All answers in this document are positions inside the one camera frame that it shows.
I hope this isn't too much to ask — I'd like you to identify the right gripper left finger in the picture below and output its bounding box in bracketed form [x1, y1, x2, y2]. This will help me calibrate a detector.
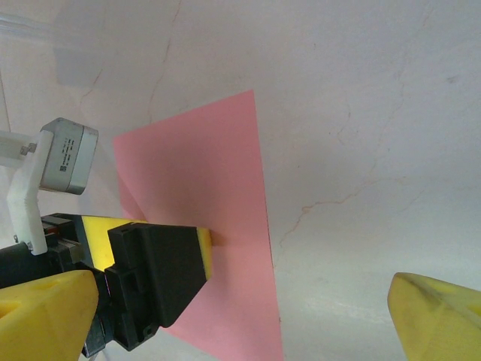
[0, 269, 100, 361]

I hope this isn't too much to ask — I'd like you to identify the pink cloth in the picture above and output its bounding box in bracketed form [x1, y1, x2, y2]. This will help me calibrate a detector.
[112, 89, 285, 361]

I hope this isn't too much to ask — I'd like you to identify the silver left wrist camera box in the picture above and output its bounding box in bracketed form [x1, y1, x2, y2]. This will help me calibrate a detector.
[37, 117, 99, 196]

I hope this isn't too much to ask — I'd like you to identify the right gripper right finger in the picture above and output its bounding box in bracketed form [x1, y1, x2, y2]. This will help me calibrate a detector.
[388, 272, 481, 361]

